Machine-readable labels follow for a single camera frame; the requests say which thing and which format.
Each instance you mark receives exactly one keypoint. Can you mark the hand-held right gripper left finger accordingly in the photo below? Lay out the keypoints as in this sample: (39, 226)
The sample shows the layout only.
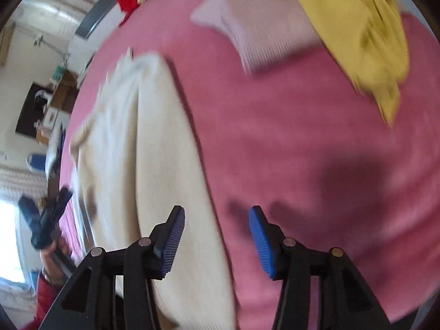
(172, 244)

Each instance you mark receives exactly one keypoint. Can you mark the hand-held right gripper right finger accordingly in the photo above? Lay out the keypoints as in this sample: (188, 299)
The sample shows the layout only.
(263, 244)

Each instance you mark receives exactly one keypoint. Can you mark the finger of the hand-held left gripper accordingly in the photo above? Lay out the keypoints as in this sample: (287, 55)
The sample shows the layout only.
(63, 197)

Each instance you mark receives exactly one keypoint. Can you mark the cream knit sweater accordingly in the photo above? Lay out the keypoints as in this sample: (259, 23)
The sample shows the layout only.
(154, 151)

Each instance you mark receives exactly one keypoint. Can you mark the person's left forearm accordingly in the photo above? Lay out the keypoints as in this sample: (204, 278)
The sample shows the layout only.
(43, 302)

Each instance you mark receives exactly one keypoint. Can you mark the person's left hand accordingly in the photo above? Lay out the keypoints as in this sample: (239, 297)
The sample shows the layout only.
(51, 261)

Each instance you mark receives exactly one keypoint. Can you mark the silver pillow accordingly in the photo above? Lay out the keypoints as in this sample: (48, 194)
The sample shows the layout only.
(53, 154)

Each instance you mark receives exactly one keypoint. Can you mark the patterned window curtain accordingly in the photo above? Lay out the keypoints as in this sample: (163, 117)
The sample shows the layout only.
(17, 182)

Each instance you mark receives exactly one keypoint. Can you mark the black monitor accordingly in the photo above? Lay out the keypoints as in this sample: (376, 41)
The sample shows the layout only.
(27, 117)

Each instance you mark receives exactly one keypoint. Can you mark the white desk fan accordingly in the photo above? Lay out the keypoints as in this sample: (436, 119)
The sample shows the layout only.
(41, 97)

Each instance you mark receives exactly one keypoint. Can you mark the bed with pink sheet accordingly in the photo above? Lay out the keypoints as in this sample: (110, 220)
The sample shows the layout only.
(292, 144)

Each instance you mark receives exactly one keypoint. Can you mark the wooden desk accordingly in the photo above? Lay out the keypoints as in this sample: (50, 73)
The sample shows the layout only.
(65, 92)

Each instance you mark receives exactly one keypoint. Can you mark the teal box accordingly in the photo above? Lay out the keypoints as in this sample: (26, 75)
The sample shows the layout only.
(57, 73)

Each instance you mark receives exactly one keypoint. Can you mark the grey headboard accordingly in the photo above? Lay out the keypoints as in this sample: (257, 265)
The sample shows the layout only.
(92, 17)

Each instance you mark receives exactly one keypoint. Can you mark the pale pink knit sweater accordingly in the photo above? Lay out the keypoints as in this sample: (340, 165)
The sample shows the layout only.
(261, 27)

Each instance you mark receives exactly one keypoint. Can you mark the yellow garment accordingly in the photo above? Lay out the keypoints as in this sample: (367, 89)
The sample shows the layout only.
(361, 24)

